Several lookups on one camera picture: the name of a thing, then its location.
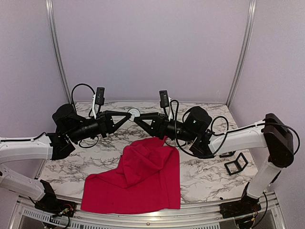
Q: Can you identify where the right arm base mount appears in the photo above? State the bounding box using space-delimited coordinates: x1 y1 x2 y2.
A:
220 186 262 219

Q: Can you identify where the left aluminium frame post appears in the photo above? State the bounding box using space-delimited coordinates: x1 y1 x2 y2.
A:
45 0 71 103

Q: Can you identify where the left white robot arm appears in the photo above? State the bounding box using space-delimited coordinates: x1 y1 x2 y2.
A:
0 87 131 212

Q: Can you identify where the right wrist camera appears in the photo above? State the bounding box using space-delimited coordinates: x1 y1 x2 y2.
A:
159 90 179 121

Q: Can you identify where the right aluminium frame post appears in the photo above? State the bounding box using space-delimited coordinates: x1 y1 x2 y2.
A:
226 0 257 108

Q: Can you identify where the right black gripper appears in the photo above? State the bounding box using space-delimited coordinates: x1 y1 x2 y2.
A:
134 112 197 143

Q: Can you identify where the black open display box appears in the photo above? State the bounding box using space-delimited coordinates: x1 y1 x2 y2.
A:
219 151 235 158
224 153 249 176

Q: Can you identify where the aluminium frame post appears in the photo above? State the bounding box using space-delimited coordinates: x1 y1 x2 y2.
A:
45 0 71 103
226 0 257 108

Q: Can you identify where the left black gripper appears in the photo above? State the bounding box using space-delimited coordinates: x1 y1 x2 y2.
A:
67 110 131 143

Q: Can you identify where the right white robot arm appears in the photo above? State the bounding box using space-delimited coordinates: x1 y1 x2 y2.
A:
129 106 301 214

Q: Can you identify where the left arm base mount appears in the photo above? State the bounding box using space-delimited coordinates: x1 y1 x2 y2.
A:
35 180 76 217

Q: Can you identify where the red t-shirt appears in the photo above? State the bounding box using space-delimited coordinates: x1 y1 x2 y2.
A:
81 137 181 214

